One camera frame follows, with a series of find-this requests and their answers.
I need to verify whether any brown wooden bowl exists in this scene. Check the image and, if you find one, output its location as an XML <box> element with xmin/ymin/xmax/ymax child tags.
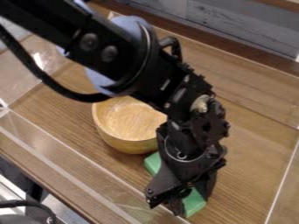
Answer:
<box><xmin>92</xmin><ymin>96</ymin><xmax>166</xmax><ymax>154</ymax></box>

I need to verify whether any clear acrylic tray wall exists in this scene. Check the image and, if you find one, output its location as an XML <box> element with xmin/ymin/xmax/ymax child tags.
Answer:
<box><xmin>0</xmin><ymin>37</ymin><xmax>299</xmax><ymax>224</ymax></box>

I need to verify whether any black cable under table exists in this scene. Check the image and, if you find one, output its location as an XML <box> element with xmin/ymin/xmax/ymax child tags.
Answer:
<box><xmin>0</xmin><ymin>199</ymin><xmax>56</xmax><ymax>224</ymax></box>

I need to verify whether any green rectangular block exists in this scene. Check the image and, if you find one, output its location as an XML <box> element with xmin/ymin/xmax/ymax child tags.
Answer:
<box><xmin>144</xmin><ymin>152</ymin><xmax>207</xmax><ymax>218</ymax></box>

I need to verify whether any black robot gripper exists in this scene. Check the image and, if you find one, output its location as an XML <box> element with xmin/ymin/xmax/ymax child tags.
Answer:
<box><xmin>144</xmin><ymin>95</ymin><xmax>230</xmax><ymax>217</ymax></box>

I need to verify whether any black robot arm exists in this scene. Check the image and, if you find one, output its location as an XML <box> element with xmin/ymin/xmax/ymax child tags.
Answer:
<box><xmin>0</xmin><ymin>0</ymin><xmax>230</xmax><ymax>216</ymax></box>

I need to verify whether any black metal table bracket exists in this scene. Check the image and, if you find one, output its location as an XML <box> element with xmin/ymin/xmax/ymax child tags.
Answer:
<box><xmin>24</xmin><ymin>194</ymin><xmax>67</xmax><ymax>224</ymax></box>

